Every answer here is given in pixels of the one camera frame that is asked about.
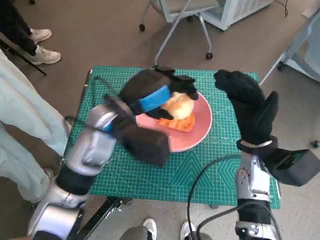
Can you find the person with white shoes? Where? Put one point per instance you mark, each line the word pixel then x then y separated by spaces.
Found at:
pixel 150 225

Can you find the rectangular toy toast bread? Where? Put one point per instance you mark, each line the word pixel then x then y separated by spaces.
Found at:
pixel 183 123

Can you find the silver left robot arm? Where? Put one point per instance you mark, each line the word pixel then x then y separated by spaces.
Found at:
pixel 95 147

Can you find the grey office chair on wheels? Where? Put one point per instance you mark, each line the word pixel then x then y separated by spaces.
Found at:
pixel 180 15

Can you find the green cutting mat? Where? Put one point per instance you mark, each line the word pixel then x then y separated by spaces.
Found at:
pixel 162 180

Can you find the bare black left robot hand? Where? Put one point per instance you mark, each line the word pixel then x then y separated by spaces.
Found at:
pixel 145 85

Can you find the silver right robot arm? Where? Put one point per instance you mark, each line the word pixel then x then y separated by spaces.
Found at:
pixel 251 180

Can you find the white perforated cabinet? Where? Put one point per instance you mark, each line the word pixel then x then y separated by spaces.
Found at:
pixel 240 12

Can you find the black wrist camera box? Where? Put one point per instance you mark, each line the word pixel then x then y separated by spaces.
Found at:
pixel 295 170
pixel 147 145

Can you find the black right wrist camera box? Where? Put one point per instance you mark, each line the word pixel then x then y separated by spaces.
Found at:
pixel 295 170

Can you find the round toy bread bun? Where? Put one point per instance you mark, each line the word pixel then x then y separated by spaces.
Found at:
pixel 180 107

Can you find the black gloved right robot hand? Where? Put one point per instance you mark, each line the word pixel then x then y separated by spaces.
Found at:
pixel 255 115

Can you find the black folding table leg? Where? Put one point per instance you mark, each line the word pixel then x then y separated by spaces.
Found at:
pixel 105 212

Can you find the person in light clothing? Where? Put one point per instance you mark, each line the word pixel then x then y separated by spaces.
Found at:
pixel 25 112

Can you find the small black floor object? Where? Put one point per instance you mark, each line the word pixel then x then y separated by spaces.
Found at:
pixel 316 143

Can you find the pink bowl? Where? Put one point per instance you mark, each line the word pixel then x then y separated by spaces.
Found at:
pixel 197 125

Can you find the thin black rod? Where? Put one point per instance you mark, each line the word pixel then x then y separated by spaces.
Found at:
pixel 30 63

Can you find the person in black trousers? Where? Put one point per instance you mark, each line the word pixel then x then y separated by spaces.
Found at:
pixel 15 25

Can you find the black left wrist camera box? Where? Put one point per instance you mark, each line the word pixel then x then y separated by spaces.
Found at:
pixel 147 145

